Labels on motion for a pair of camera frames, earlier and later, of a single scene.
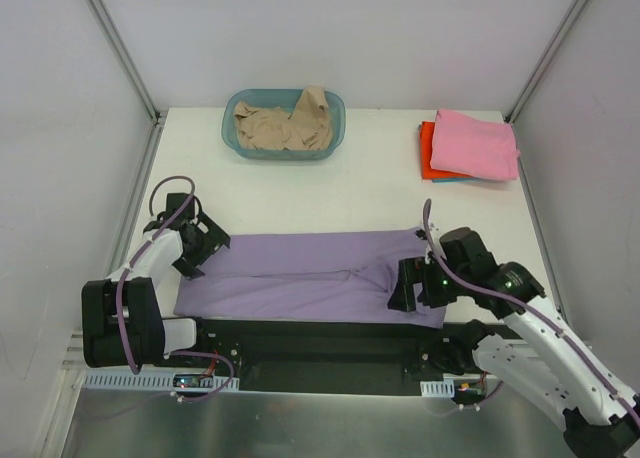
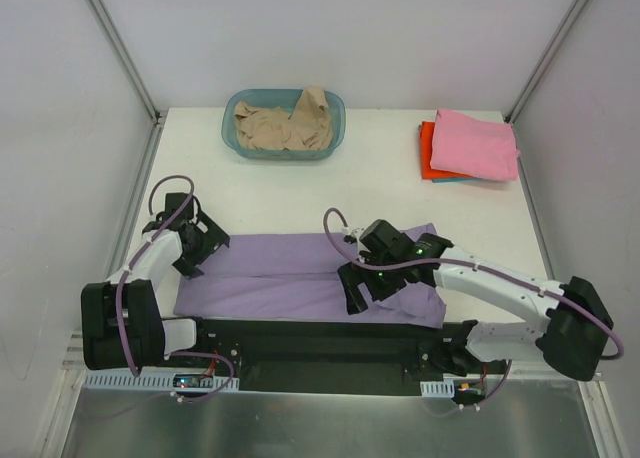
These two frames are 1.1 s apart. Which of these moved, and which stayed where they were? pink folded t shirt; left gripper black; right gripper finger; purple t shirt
Moved: right gripper finger
Stayed: left gripper black; purple t shirt; pink folded t shirt
